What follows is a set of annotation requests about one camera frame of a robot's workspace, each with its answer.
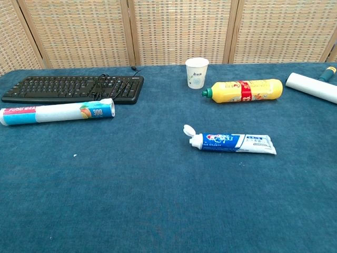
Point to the white plastic bag roll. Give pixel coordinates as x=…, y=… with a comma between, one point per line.
x=58, y=113

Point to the blue tablecloth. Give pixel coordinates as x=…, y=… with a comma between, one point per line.
x=158, y=197

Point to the yellow bottle with green cap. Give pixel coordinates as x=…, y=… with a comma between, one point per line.
x=250, y=91

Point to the blue and white toothpaste tube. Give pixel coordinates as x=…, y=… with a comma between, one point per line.
x=223, y=142

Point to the white paper cup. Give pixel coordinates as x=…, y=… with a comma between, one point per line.
x=196, y=76

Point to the black computer keyboard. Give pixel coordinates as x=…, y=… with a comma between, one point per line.
x=52, y=89

